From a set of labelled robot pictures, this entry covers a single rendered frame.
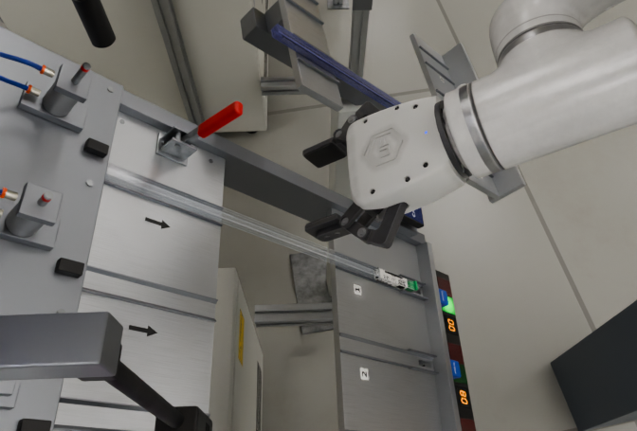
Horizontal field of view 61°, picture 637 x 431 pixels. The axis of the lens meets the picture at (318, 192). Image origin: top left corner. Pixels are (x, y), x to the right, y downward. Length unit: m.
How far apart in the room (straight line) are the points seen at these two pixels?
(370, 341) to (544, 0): 0.44
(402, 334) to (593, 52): 0.47
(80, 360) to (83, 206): 0.30
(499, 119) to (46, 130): 0.37
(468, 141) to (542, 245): 1.36
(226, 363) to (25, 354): 0.76
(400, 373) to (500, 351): 0.90
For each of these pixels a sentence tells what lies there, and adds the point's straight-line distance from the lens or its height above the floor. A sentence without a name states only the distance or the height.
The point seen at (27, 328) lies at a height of 1.35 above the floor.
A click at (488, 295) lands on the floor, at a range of 1.69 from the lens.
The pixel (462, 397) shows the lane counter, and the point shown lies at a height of 0.66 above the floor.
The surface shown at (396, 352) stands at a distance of 0.77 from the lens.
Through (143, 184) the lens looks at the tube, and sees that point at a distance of 0.57.
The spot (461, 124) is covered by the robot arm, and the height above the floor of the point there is 1.15.
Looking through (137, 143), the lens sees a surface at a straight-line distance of 0.60.
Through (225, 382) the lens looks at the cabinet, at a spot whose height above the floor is 0.62.
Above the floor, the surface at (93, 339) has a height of 1.35.
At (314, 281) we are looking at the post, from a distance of 1.62.
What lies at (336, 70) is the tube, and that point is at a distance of 0.69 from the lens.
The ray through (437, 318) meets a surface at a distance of 0.83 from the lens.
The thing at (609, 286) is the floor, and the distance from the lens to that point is 1.84.
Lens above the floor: 1.51
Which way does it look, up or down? 58 degrees down
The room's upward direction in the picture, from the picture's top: straight up
